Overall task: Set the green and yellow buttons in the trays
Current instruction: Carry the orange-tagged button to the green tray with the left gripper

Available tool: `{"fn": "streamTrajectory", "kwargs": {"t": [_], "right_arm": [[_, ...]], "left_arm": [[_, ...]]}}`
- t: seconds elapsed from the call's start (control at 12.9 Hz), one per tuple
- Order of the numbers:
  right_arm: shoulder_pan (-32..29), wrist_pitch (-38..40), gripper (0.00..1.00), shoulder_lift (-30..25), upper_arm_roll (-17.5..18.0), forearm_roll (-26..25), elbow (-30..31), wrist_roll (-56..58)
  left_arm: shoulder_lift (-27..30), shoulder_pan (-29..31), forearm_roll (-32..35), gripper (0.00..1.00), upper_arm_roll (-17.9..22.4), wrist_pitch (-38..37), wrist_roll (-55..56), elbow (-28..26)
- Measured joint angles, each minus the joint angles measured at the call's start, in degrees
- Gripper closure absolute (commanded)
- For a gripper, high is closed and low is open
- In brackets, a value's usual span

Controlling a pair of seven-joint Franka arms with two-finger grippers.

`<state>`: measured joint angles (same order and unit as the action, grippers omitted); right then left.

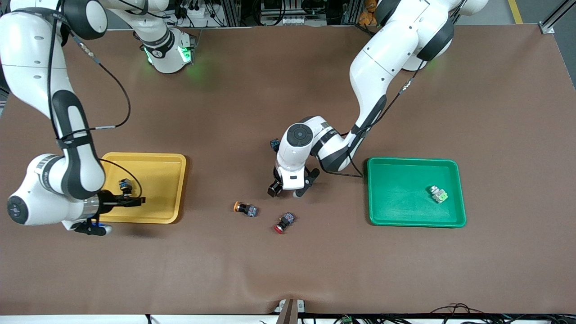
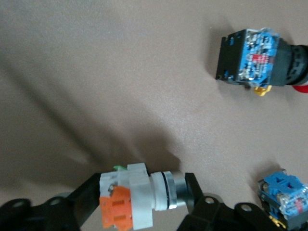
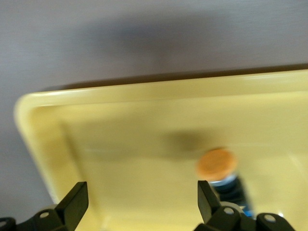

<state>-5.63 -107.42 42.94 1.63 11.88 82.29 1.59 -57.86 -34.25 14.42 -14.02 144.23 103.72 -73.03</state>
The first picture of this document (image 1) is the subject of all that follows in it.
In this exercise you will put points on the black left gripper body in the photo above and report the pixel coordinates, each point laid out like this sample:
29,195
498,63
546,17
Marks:
274,189

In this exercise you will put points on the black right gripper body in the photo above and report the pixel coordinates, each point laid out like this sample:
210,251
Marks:
107,201

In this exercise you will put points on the yellow push button blue body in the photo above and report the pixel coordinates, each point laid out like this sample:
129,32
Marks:
126,186

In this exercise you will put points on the green and white push button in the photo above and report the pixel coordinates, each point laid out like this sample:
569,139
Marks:
438,194

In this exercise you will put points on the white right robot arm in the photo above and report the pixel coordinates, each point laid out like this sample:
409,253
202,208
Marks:
76,166

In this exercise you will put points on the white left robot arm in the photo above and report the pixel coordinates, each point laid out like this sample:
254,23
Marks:
382,58

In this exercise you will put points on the yellow plastic tray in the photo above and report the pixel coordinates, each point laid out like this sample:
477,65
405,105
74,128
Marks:
157,180

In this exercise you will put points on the red mushroom push button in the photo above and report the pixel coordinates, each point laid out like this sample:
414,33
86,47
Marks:
274,144
285,221

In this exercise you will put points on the yellow push button black body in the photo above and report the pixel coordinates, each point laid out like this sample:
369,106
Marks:
247,209

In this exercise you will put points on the brown table mat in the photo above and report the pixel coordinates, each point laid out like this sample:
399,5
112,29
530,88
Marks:
288,90

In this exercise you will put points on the green plastic tray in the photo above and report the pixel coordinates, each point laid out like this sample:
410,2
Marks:
405,202

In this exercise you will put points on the white power strip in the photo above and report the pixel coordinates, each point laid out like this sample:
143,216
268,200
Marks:
198,17
288,20

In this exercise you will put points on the bag of orange items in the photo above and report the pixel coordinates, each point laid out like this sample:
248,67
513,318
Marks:
366,18

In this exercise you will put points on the aluminium frame post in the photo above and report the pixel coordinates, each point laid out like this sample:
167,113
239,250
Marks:
551,22

